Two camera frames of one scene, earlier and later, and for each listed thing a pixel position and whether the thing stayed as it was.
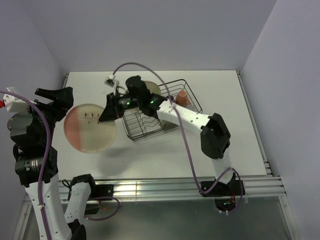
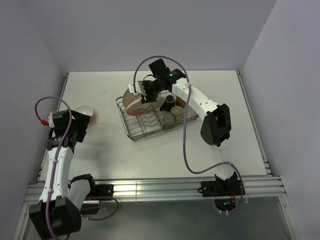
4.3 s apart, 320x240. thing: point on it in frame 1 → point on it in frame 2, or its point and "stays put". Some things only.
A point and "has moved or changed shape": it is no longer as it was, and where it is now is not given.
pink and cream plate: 84,131 has moved or changed shape
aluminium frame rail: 232,185 stays put
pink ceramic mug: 182,99 stays put
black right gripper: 113,109 → 148,98
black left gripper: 63,97 → 82,121
